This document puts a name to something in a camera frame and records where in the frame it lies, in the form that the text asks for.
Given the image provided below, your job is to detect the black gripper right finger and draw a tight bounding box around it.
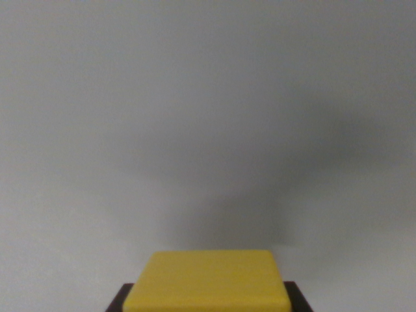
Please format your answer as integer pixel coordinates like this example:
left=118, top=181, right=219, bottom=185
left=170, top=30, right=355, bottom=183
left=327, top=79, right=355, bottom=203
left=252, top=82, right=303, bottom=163
left=283, top=281, right=315, bottom=312

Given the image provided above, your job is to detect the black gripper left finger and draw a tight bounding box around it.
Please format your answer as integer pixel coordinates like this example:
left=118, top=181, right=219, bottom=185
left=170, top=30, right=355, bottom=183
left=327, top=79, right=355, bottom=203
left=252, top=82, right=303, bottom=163
left=105, top=283, right=135, bottom=312

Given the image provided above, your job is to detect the yellow cube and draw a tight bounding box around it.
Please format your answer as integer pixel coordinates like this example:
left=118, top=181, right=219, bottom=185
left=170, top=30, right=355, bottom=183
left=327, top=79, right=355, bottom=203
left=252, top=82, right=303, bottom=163
left=122, top=249, right=293, bottom=312

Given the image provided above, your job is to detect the grey plastic bin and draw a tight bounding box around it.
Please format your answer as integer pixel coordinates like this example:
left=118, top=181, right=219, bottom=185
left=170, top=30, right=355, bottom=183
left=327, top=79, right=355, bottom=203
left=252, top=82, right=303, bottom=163
left=0, top=0, right=416, bottom=312

